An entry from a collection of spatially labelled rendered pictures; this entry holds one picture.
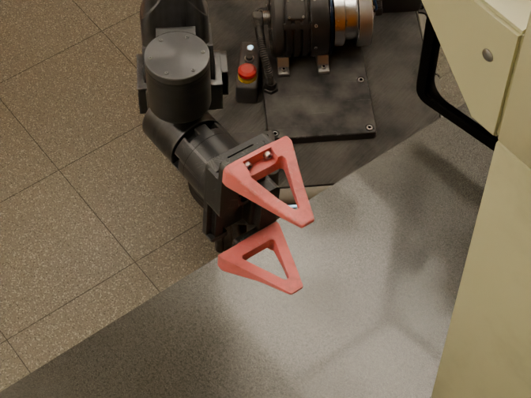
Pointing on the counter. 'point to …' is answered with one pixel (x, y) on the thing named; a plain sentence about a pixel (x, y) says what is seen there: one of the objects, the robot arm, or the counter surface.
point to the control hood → (481, 50)
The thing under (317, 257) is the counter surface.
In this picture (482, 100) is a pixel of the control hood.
